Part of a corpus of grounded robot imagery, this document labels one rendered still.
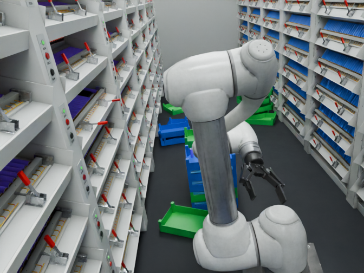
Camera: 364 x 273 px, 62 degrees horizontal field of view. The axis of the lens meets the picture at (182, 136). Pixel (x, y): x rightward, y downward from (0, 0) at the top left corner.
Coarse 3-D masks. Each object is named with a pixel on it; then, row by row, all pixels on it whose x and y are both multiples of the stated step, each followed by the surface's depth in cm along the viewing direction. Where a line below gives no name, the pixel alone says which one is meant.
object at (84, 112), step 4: (100, 92) 142; (96, 96) 136; (100, 96) 140; (104, 96) 142; (92, 100) 130; (88, 104) 125; (92, 104) 126; (96, 104) 131; (84, 108) 121; (88, 108) 121; (84, 112) 117; (88, 112) 121; (80, 116) 113; (84, 116) 116; (76, 120) 109; (80, 120) 110; (76, 124) 106; (76, 128) 106
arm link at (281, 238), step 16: (272, 208) 106; (288, 208) 105; (256, 224) 106; (272, 224) 100; (288, 224) 99; (256, 240) 103; (272, 240) 100; (288, 240) 99; (304, 240) 102; (272, 256) 101; (288, 256) 101; (304, 256) 104; (288, 272) 104
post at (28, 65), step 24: (0, 0) 69; (24, 0) 71; (48, 48) 81; (0, 72) 76; (24, 72) 76; (72, 120) 91; (48, 144) 84; (72, 168) 88; (72, 192) 91; (96, 240) 100
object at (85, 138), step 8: (96, 88) 147; (104, 88) 147; (112, 88) 149; (112, 96) 147; (112, 104) 144; (96, 112) 126; (104, 112) 128; (88, 120) 117; (96, 120) 119; (104, 120) 129; (96, 128) 115; (80, 136) 94; (88, 136) 105; (80, 144) 95; (88, 144) 105
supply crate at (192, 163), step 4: (188, 148) 200; (188, 152) 200; (188, 156) 201; (232, 156) 181; (188, 160) 182; (192, 160) 195; (196, 160) 194; (232, 160) 182; (188, 164) 183; (192, 164) 183; (196, 164) 183; (232, 164) 183; (188, 168) 184; (192, 168) 184; (196, 168) 184
